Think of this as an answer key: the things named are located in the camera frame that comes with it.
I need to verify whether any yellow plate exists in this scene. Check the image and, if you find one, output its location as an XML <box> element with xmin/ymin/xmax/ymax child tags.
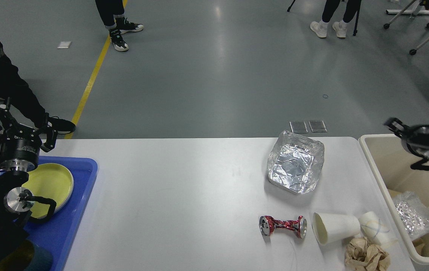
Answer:
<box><xmin>23</xmin><ymin>163</ymin><xmax>68</xmax><ymax>204</ymax></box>

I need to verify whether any blue plastic tray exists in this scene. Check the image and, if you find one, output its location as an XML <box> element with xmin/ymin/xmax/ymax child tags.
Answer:
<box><xmin>24</xmin><ymin>156</ymin><xmax>98</xmax><ymax>271</ymax></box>

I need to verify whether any silver floor plate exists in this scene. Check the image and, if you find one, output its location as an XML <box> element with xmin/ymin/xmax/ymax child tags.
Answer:
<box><xmin>289</xmin><ymin>121</ymin><xmax>308</xmax><ymax>134</ymax></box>
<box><xmin>308</xmin><ymin>120</ymin><xmax>328</xmax><ymax>133</ymax></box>

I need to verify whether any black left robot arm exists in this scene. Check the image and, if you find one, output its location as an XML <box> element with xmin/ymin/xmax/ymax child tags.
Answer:
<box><xmin>0</xmin><ymin>98</ymin><xmax>58</xmax><ymax>261</ymax></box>

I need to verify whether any silver foil bag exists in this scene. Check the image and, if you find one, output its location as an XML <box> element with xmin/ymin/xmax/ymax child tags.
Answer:
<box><xmin>267</xmin><ymin>130</ymin><xmax>325</xmax><ymax>195</ymax></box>

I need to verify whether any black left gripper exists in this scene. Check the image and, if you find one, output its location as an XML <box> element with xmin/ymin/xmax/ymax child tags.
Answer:
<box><xmin>0</xmin><ymin>97</ymin><xmax>58</xmax><ymax>170</ymax></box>

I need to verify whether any crumpled paper under arm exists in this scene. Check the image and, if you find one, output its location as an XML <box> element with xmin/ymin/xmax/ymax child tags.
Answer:
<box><xmin>345</xmin><ymin>237</ymin><xmax>391</xmax><ymax>271</ymax></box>

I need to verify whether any wheeled chair base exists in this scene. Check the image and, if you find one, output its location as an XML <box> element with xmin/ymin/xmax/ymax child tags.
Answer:
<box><xmin>383</xmin><ymin>0</ymin><xmax>429</xmax><ymax>71</ymax></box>

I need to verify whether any crushed white paper cup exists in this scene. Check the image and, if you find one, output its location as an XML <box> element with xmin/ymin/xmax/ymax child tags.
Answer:
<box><xmin>358</xmin><ymin>211</ymin><xmax>398</xmax><ymax>249</ymax></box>

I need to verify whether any beige plastic bin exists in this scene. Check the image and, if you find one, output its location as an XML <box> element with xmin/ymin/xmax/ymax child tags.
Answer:
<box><xmin>359</xmin><ymin>134</ymin><xmax>429</xmax><ymax>265</ymax></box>

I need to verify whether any person with white sneakers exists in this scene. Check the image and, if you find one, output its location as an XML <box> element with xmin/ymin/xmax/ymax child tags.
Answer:
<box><xmin>310</xmin><ymin>0</ymin><xmax>362</xmax><ymax>39</ymax></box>

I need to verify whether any person with black green sneakers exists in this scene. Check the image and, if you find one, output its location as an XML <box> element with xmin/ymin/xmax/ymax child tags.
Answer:
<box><xmin>95</xmin><ymin>0</ymin><xmax>144</xmax><ymax>52</ymax></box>

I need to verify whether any crushed red can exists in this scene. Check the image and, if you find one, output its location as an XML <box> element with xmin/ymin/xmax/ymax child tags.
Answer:
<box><xmin>259</xmin><ymin>215</ymin><xmax>308</xmax><ymax>239</ymax></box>

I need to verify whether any teal mug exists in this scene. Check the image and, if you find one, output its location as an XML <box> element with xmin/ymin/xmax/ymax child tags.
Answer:
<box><xmin>0</xmin><ymin>240</ymin><xmax>53</xmax><ymax>271</ymax></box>

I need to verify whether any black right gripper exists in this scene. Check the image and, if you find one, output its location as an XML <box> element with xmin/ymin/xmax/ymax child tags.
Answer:
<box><xmin>383</xmin><ymin>118</ymin><xmax>429</xmax><ymax>155</ymax></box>

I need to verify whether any brown box in bin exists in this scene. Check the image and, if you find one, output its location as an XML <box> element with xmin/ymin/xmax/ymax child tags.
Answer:
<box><xmin>412</xmin><ymin>238</ymin><xmax>426</xmax><ymax>256</ymax></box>

